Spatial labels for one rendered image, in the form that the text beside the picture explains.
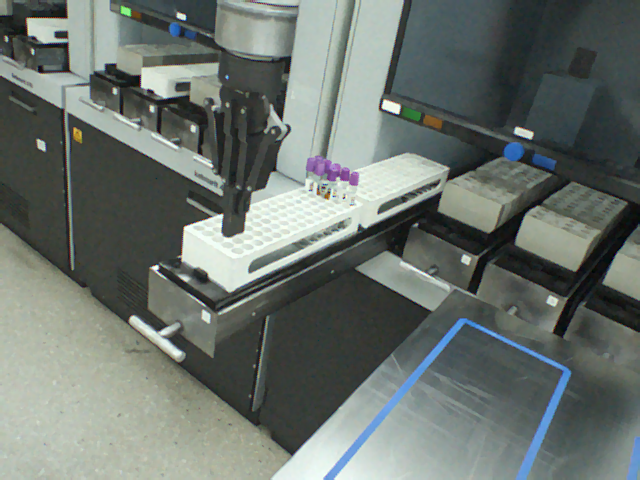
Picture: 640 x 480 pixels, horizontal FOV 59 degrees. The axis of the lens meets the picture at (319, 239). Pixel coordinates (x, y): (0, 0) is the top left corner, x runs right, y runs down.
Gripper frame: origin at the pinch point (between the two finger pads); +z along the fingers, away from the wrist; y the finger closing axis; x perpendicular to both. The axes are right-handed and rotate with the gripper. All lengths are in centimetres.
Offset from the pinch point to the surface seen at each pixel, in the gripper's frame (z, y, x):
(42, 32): 5, 122, -41
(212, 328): 12.1, -6.0, 8.1
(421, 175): 3.6, -3.2, -47.4
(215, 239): 4.2, 0.8, 2.3
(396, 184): 3.7, -2.9, -38.4
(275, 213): 3.6, 1.0, -9.7
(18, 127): 37, 134, -37
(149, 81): 6, 72, -41
